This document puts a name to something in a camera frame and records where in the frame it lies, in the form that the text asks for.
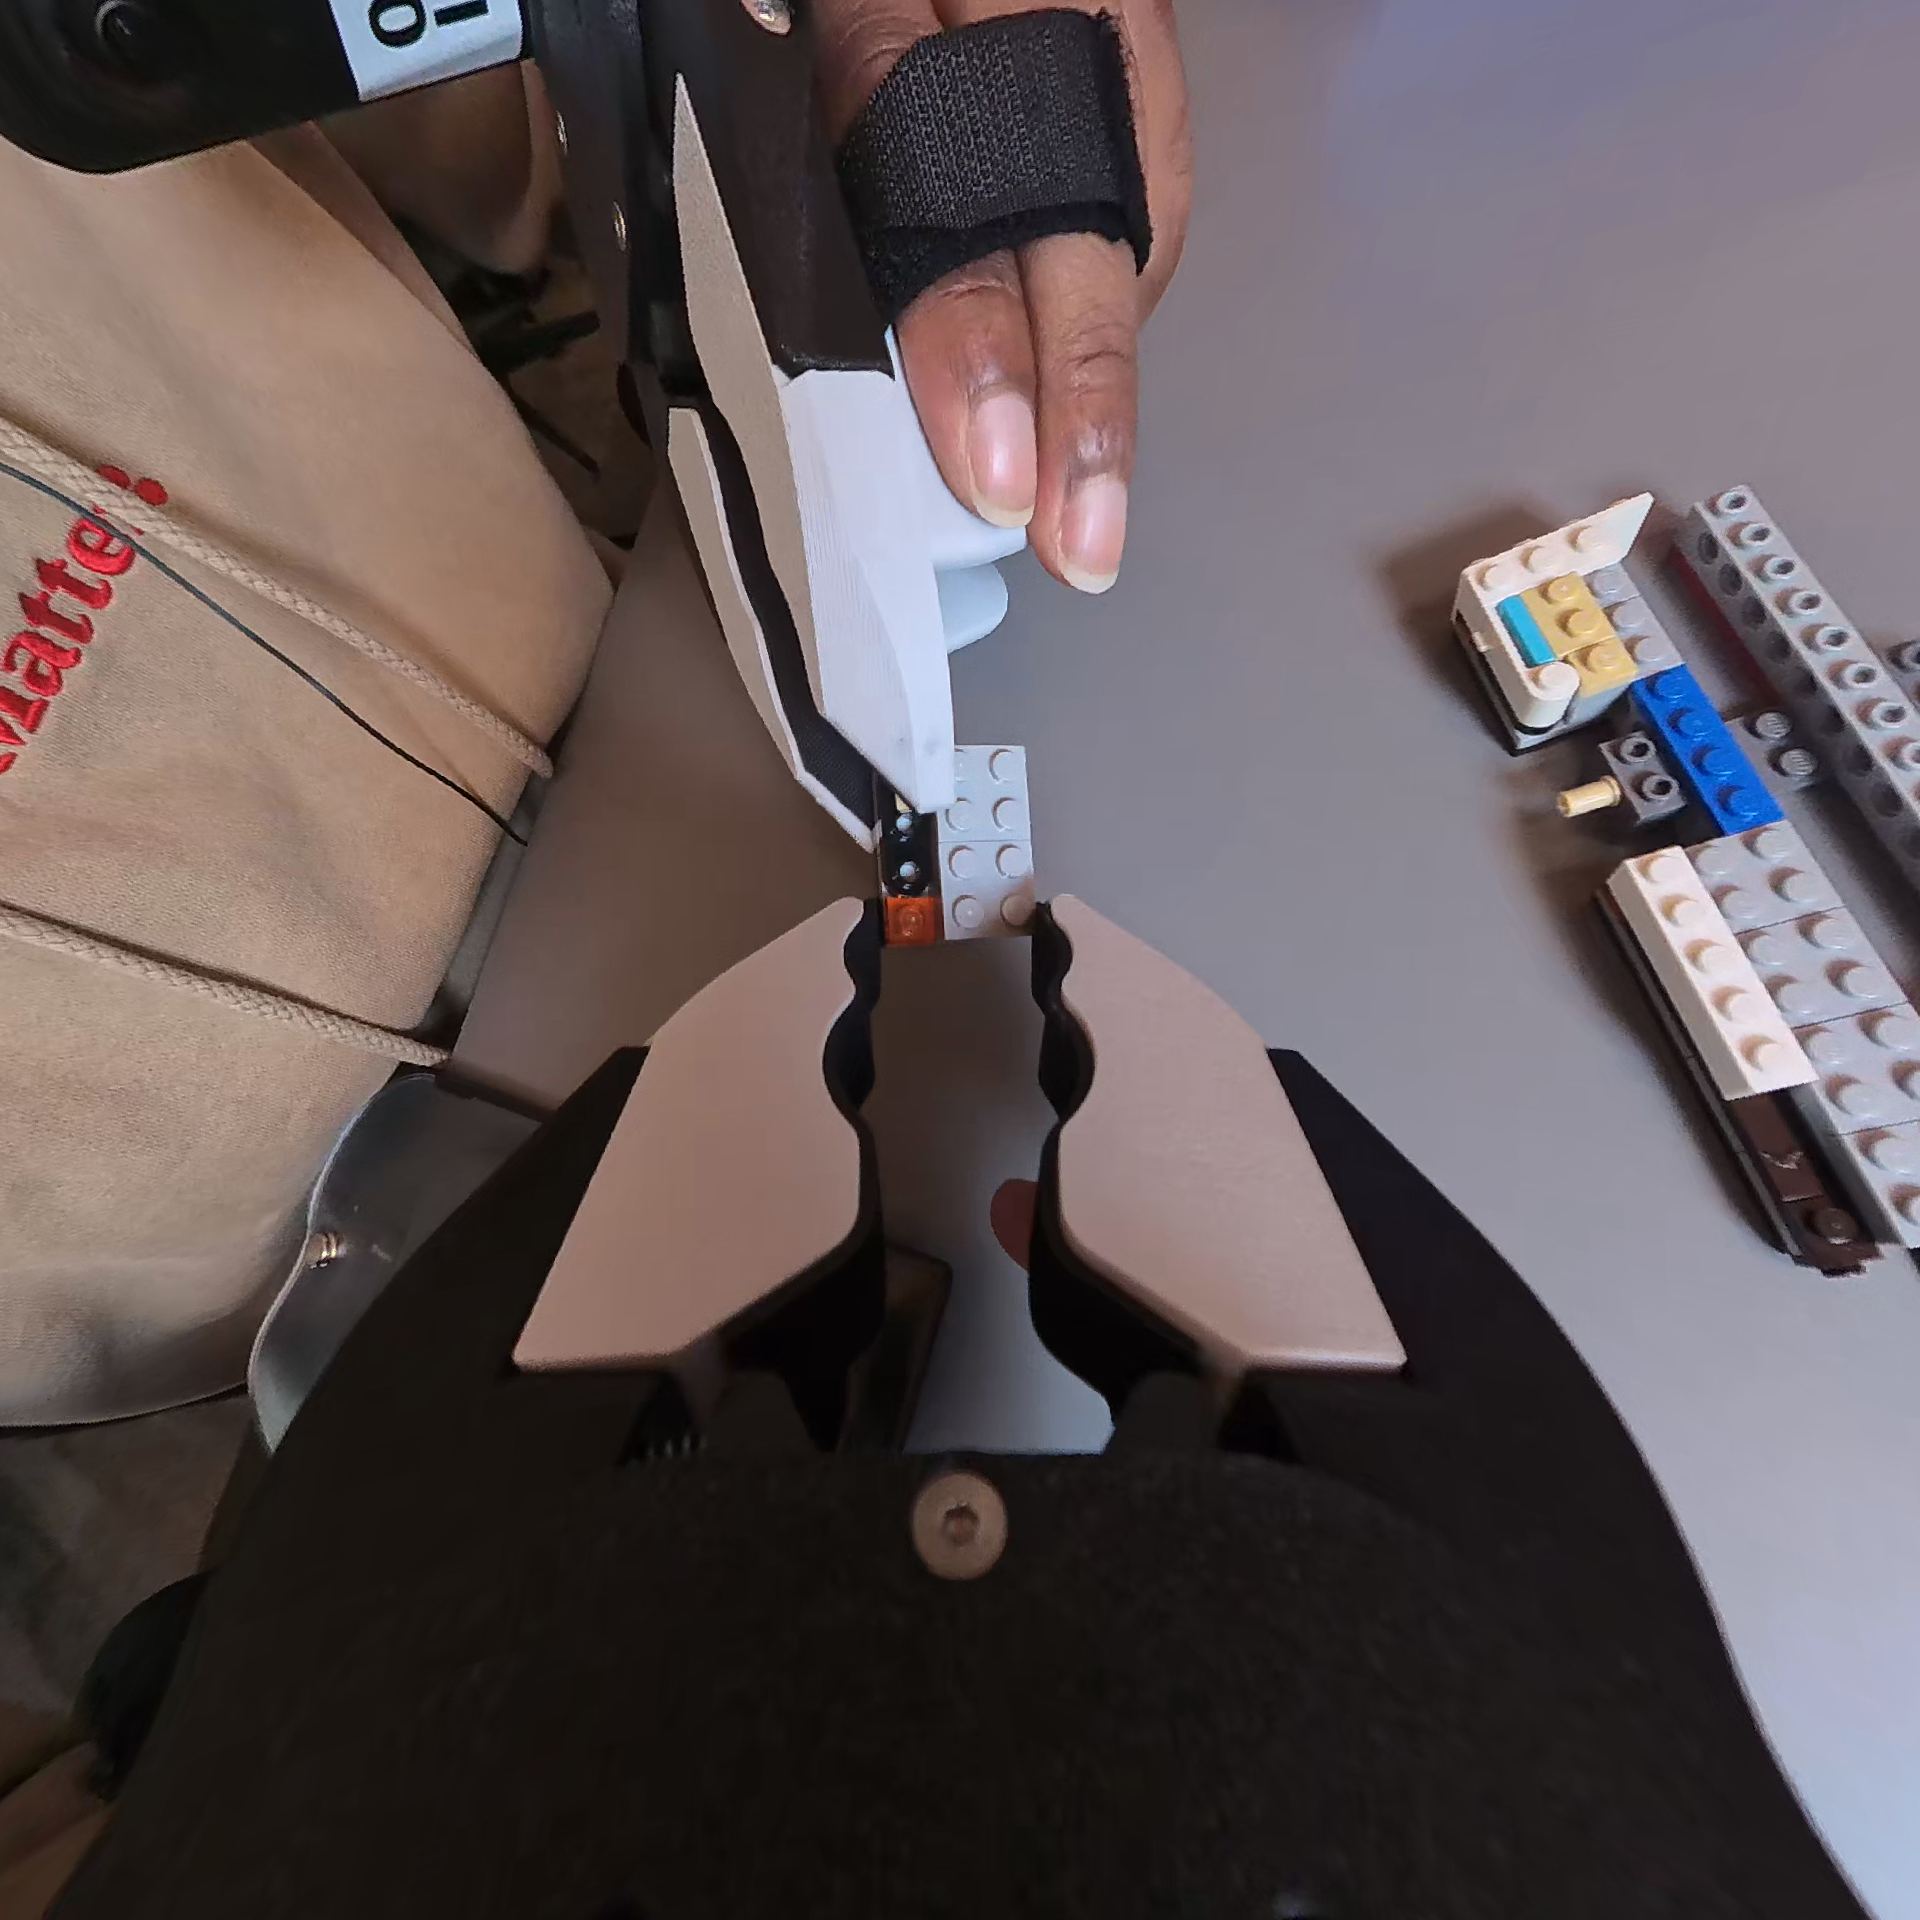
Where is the small grey lego assembly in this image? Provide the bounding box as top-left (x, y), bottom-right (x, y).
top-left (873, 742), bottom-right (1040, 950)

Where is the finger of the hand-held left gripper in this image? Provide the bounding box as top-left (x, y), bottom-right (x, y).
top-left (664, 399), bottom-right (889, 854)
top-left (669, 73), bottom-right (962, 819)

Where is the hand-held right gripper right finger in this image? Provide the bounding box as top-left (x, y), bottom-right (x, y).
top-left (1031, 894), bottom-right (1408, 1444)

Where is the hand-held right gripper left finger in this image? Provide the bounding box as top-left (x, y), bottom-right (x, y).
top-left (512, 897), bottom-right (886, 1450)

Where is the metal chair bracket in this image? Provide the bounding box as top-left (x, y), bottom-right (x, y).
top-left (244, 1067), bottom-right (548, 1453)

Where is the beige hoodie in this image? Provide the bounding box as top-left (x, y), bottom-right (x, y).
top-left (0, 60), bottom-right (619, 1427)

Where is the long grey lego build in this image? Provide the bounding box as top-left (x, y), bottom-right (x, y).
top-left (1449, 483), bottom-right (1920, 1280)

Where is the person's left hand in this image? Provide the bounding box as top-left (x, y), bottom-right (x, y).
top-left (817, 0), bottom-right (1197, 597)

